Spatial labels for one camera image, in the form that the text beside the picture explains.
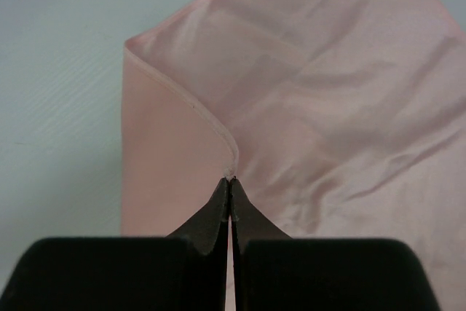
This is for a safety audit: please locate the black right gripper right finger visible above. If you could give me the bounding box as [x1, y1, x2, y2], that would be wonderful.
[229, 179, 440, 310]

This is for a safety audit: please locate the pink satin napkin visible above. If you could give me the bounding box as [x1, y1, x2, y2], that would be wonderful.
[121, 0, 465, 310]

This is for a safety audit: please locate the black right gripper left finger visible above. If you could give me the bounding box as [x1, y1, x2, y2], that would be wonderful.
[7, 180, 229, 310]

